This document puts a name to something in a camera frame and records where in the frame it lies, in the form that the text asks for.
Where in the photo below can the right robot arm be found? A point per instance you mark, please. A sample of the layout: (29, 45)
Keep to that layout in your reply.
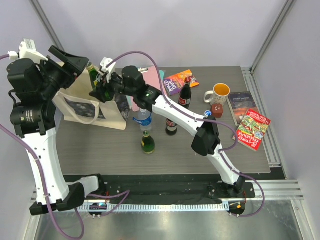
(204, 131)

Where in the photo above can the red Treehouse book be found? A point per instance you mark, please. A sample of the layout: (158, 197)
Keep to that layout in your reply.
(252, 129)

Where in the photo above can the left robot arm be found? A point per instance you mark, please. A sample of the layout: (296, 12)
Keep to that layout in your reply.
(36, 80)

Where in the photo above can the dark purple book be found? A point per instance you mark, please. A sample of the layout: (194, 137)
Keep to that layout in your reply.
(239, 103)

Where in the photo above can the canvas tote bag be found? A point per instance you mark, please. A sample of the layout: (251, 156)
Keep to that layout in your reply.
(78, 106)

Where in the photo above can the slotted cable duct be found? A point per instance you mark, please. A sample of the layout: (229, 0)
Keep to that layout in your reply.
(97, 207)

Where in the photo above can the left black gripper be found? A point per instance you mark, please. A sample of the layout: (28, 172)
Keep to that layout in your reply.
(77, 63)

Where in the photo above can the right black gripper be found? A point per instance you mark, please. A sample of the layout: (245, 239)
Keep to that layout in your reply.
(104, 81)

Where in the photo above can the brown red cube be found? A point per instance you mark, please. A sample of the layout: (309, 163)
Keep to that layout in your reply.
(217, 110)

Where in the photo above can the green glass bottle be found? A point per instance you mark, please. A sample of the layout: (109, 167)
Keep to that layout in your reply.
(94, 76)
(147, 143)

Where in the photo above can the Coca-Cola glass bottle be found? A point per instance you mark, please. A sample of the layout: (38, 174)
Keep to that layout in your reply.
(185, 94)
(171, 127)

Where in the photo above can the Roald Dahl book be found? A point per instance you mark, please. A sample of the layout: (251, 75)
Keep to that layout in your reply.
(173, 84)

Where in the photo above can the Pocari Sweat plastic bottle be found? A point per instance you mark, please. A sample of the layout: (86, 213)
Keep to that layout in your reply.
(144, 119)

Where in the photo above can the white mug orange inside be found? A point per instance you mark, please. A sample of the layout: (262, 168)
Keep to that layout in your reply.
(218, 95)

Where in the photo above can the pink clipboard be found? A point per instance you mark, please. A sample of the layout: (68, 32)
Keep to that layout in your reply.
(150, 76)

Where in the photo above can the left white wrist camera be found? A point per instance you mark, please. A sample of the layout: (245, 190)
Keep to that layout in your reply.
(27, 50)

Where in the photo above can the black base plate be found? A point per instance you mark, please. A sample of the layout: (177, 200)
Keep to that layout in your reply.
(206, 185)

